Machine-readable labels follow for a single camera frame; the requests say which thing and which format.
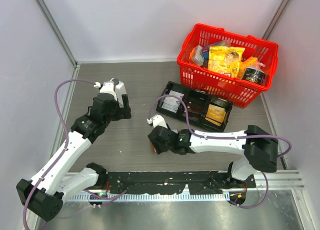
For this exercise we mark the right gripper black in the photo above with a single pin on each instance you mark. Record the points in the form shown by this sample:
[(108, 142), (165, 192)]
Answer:
[(159, 147)]

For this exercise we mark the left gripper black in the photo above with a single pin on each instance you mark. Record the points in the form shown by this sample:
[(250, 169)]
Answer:
[(123, 113)]

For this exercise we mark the brown leather card holder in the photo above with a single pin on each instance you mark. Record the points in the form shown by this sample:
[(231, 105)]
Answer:
[(153, 150)]

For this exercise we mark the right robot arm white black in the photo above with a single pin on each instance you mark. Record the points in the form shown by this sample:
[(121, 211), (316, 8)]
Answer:
[(258, 152)]

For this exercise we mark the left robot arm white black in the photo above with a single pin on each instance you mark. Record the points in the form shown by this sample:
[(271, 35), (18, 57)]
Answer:
[(46, 192)]

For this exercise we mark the white cards stack in tray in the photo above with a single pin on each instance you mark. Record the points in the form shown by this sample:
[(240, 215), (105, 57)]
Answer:
[(170, 103)]

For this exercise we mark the brown cards stack in tray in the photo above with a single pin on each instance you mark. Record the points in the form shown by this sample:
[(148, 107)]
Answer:
[(195, 111)]

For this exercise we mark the yellow cards stack in tray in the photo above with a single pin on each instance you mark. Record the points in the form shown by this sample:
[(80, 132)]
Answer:
[(215, 114)]

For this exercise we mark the white bottle grey cap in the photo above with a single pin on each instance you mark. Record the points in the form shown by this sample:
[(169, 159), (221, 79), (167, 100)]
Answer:
[(119, 90)]

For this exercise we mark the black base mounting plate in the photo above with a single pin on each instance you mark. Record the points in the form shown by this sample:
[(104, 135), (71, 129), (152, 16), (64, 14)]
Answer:
[(169, 183)]

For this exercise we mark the black compartment tray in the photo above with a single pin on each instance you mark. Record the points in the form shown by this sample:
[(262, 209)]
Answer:
[(206, 111)]

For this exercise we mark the grey carton box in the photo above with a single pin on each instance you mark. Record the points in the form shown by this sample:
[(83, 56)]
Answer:
[(196, 56)]

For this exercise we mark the red plastic shopping basket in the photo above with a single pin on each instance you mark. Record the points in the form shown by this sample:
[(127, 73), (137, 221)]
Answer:
[(240, 92)]

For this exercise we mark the yellow snack bag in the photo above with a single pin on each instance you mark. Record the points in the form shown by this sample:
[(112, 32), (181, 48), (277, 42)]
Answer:
[(225, 60)]

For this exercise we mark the orange snack packet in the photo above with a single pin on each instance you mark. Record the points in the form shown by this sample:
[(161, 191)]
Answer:
[(247, 63)]

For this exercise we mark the black round can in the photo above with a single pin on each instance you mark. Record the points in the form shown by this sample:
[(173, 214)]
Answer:
[(254, 75)]

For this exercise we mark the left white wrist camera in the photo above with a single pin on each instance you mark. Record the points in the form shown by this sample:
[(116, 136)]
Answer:
[(106, 88)]

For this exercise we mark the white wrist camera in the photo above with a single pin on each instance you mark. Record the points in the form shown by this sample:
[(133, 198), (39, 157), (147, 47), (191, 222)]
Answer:
[(106, 88), (157, 120)]

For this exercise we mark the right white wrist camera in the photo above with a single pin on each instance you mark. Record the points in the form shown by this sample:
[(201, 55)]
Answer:
[(157, 120)]

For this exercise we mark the white slotted cable duct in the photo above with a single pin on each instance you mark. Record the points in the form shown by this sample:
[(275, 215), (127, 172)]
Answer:
[(185, 196)]

